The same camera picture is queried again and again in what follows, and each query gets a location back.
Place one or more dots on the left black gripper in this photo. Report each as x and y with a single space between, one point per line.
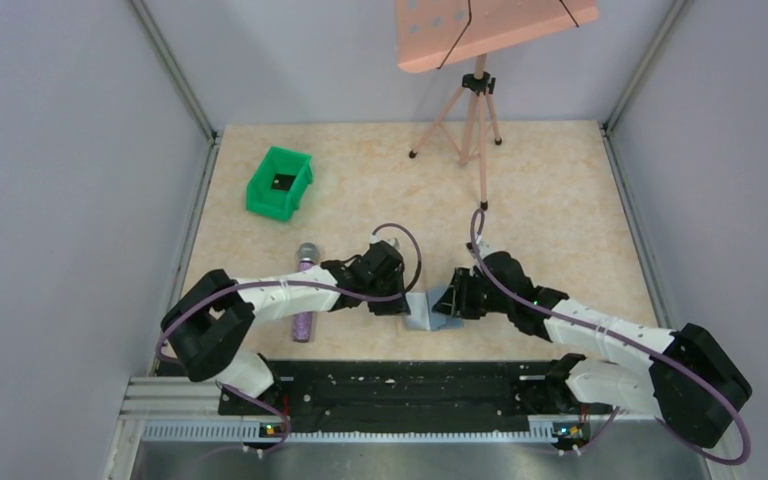
388 302

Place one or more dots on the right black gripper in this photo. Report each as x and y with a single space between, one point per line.
459 302

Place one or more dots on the beige card holder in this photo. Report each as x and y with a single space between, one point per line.
422 318

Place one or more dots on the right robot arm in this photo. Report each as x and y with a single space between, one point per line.
682 378

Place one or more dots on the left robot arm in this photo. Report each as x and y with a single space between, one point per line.
206 328

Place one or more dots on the purple glitter microphone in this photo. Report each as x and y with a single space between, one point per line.
307 256

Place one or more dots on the green plastic bin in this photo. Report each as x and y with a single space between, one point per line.
262 200

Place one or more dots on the black object in bin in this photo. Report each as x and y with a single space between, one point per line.
283 182

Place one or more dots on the pink music stand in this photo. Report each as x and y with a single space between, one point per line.
434 34

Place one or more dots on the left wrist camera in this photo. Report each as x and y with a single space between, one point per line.
392 242

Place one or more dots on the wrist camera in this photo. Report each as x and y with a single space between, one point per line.
392 242
480 249

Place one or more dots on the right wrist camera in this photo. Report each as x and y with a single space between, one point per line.
480 249

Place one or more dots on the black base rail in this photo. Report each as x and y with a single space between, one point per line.
421 397

